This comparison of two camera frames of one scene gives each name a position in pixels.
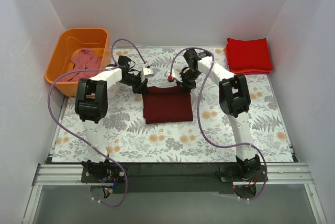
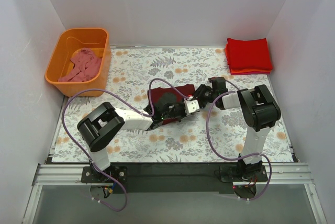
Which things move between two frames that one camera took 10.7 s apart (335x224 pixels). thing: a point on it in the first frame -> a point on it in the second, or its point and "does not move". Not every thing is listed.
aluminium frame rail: x=277 y=174 does not move
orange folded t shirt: x=252 y=70 does not move
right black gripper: x=187 y=83 -> x=203 y=93
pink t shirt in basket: x=82 y=59 does not move
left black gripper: x=140 y=86 -> x=180 y=108
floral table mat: x=208 y=138 does not move
